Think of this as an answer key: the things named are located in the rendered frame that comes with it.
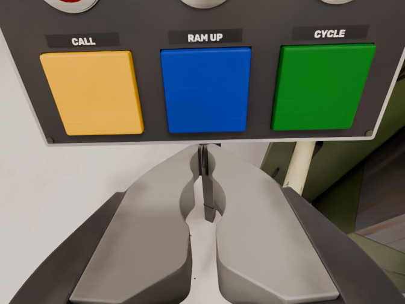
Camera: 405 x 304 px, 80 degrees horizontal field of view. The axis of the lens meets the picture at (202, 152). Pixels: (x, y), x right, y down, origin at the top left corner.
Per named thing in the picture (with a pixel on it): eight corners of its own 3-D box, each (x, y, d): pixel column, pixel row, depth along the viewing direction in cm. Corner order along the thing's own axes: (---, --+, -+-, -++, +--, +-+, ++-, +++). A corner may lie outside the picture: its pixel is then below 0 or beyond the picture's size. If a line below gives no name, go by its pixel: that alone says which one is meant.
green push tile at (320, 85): (351, 130, 23) (379, 44, 19) (272, 132, 23) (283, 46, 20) (342, 122, 25) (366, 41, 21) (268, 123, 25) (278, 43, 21)
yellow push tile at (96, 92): (142, 135, 23) (127, 52, 20) (65, 136, 24) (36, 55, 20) (146, 127, 25) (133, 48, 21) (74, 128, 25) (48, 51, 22)
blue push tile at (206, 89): (245, 132, 24) (252, 48, 20) (168, 134, 24) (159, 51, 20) (243, 124, 25) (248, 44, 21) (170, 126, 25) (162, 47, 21)
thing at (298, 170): (271, 299, 50) (278, 300, 45) (246, 286, 51) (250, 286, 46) (317, 132, 68) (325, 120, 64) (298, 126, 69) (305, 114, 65)
